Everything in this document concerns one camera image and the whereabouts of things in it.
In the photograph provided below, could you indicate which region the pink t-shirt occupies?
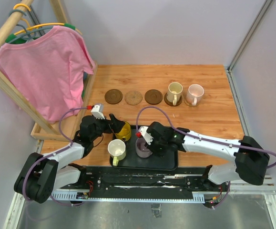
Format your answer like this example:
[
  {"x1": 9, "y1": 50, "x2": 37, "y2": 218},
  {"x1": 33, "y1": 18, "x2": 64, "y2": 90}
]
[{"x1": 0, "y1": 26, "x2": 95, "y2": 124}]

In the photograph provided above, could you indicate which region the woven rattan coaster back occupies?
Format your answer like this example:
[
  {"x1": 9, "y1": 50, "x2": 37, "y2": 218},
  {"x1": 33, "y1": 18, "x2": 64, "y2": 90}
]
[{"x1": 125, "y1": 91, "x2": 143, "y2": 105}]

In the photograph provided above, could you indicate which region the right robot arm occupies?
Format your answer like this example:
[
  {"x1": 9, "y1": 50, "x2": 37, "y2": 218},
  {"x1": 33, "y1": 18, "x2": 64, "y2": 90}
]
[{"x1": 139, "y1": 122, "x2": 270, "y2": 191}]

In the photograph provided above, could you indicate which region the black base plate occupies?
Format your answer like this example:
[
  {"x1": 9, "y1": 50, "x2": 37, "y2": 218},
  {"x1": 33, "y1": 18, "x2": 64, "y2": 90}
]
[{"x1": 63, "y1": 167, "x2": 227, "y2": 201}]

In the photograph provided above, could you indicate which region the purple mug black handle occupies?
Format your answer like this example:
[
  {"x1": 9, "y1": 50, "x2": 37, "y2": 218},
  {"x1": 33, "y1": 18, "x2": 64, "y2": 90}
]
[{"x1": 135, "y1": 138, "x2": 153, "y2": 158}]

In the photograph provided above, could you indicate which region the brown coaster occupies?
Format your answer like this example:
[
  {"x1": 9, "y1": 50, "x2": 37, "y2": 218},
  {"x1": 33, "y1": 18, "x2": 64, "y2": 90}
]
[
  {"x1": 164, "y1": 93, "x2": 183, "y2": 106},
  {"x1": 144, "y1": 89, "x2": 163, "y2": 105},
  {"x1": 104, "y1": 89, "x2": 123, "y2": 104}
]

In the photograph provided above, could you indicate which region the purple cable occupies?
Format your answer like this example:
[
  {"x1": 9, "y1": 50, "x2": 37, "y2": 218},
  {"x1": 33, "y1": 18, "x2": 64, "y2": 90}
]
[
  {"x1": 136, "y1": 106, "x2": 276, "y2": 210},
  {"x1": 22, "y1": 106, "x2": 92, "y2": 207}
]

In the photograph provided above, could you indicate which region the aluminium corner post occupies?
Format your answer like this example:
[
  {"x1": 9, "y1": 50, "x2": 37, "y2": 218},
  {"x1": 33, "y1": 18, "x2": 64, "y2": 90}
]
[{"x1": 229, "y1": 0, "x2": 276, "y2": 70}]

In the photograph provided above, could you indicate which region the cream mug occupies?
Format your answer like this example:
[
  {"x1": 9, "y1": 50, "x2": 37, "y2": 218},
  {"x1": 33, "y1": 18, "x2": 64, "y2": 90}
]
[{"x1": 166, "y1": 82, "x2": 183, "y2": 106}]

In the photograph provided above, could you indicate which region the yellow green hanger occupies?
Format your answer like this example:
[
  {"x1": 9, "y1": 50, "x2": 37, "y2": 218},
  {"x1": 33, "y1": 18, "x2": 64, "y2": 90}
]
[{"x1": 5, "y1": 0, "x2": 82, "y2": 44}]

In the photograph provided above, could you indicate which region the grey hanger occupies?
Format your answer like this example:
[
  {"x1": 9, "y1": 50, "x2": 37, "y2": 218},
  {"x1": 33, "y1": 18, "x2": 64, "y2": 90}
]
[{"x1": 5, "y1": 3, "x2": 53, "y2": 44}]

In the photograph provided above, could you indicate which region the white mug yellow handle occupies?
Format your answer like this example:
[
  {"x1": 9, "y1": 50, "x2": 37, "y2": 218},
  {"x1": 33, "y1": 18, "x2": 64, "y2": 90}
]
[{"x1": 107, "y1": 139, "x2": 126, "y2": 166}]

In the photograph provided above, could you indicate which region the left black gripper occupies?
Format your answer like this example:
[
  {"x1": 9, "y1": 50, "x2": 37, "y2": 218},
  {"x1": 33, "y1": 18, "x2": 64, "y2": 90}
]
[{"x1": 91, "y1": 114, "x2": 125, "y2": 141}]

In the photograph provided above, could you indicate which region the wooden clothes rack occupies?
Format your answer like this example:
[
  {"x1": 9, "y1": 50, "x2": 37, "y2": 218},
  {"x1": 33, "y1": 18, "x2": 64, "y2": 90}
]
[{"x1": 0, "y1": 0, "x2": 98, "y2": 141}]

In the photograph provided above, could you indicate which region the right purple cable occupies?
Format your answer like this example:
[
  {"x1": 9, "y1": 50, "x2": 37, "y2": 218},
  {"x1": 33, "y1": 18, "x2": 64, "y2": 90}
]
[{"x1": 136, "y1": 106, "x2": 276, "y2": 210}]

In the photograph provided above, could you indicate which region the pink mug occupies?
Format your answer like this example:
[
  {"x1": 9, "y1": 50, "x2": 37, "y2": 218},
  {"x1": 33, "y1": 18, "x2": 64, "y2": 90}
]
[{"x1": 186, "y1": 84, "x2": 204, "y2": 104}]

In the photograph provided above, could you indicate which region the black serving tray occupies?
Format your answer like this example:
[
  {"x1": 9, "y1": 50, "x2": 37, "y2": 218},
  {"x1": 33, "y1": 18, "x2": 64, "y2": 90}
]
[{"x1": 110, "y1": 125, "x2": 178, "y2": 171}]

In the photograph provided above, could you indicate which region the aluminium rail frame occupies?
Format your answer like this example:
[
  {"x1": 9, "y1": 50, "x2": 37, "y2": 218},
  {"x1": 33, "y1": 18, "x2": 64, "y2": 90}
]
[{"x1": 4, "y1": 167, "x2": 276, "y2": 229}]

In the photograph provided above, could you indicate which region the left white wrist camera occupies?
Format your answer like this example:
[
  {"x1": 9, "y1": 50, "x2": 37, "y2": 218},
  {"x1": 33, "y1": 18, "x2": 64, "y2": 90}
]
[{"x1": 91, "y1": 103, "x2": 106, "y2": 120}]

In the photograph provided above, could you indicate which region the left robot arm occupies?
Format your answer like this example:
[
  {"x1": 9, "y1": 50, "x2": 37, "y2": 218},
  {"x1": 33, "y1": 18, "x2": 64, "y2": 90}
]
[{"x1": 14, "y1": 114, "x2": 125, "y2": 204}]

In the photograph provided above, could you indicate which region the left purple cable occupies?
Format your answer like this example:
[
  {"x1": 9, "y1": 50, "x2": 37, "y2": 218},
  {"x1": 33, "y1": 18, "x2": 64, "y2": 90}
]
[{"x1": 22, "y1": 106, "x2": 92, "y2": 207}]

